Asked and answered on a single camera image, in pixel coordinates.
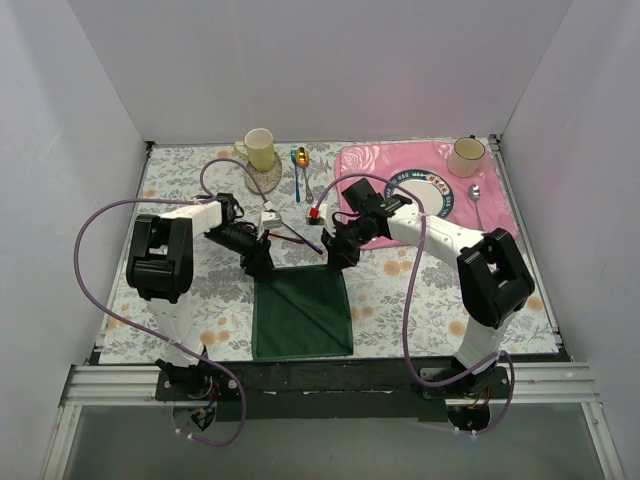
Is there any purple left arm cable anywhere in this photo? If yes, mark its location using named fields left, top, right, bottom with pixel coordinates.
left=73, top=157, right=249, bottom=448

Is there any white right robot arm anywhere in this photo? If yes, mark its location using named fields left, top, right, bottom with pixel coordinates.
left=307, top=174, right=535, bottom=398

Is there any speckled round coaster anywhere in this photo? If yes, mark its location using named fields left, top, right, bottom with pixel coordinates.
left=244, top=153, right=283, bottom=195

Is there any dark green cloth napkin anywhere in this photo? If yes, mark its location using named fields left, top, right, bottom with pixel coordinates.
left=251, top=265, right=354, bottom=362

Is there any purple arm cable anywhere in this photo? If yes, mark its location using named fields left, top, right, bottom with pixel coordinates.
left=73, top=157, right=249, bottom=448
left=309, top=173, right=515, bottom=435

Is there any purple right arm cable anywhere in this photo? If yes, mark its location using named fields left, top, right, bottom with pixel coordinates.
left=309, top=173, right=515, bottom=435

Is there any gold rainbow spoon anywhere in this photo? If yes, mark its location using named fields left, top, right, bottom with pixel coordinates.
left=296, top=147, right=314, bottom=204

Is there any aluminium frame rail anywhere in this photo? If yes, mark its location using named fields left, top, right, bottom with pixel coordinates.
left=60, top=362, right=601, bottom=406

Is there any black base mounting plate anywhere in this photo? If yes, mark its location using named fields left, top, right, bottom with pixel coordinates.
left=155, top=359, right=510, bottom=422

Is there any blue handled spoon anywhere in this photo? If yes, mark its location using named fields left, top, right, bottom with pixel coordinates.
left=290, top=146, right=301, bottom=203

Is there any silver spoon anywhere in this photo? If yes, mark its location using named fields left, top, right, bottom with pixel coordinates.
left=467, top=184, right=485, bottom=231

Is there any cream enamel mug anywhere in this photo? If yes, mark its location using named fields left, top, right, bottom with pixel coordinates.
left=447, top=135, right=486, bottom=178

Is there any yellow-green mug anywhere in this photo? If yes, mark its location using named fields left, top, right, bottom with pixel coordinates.
left=234, top=128, right=275, bottom=172

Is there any pink rose placemat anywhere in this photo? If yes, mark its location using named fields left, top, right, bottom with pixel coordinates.
left=335, top=138, right=518, bottom=237

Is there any white plate blue rim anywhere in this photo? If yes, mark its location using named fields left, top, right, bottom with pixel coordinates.
left=384, top=169, right=454, bottom=218

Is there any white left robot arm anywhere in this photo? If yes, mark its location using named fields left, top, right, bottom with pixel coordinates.
left=126, top=193, right=274, bottom=400

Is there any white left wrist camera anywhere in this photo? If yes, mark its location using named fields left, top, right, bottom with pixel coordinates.
left=257, top=201, right=282, bottom=237

